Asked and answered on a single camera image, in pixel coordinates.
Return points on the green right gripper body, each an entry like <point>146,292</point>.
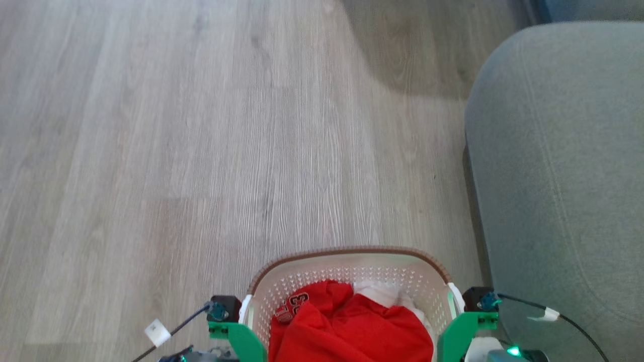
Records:
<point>455,339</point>

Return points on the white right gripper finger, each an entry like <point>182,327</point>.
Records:
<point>457,299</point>

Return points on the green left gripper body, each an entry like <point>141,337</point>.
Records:
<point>246,344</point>

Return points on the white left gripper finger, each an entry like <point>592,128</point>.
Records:
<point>244,309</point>

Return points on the white laundry basket brown rim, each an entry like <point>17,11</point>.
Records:
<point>312,279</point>

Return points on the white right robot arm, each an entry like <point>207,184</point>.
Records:
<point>485,349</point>

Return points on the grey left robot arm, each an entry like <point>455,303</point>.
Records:
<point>201,357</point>

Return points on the white garment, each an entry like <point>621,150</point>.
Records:
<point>383,294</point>

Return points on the red sports jersey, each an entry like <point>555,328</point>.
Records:
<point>352,332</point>

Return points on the grey fabric sofa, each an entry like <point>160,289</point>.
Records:
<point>563,176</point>

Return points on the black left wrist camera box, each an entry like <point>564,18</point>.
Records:
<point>229,304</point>

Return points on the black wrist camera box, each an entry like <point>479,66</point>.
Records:
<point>229,304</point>
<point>475,296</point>

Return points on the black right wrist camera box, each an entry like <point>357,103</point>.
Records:
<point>475,296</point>

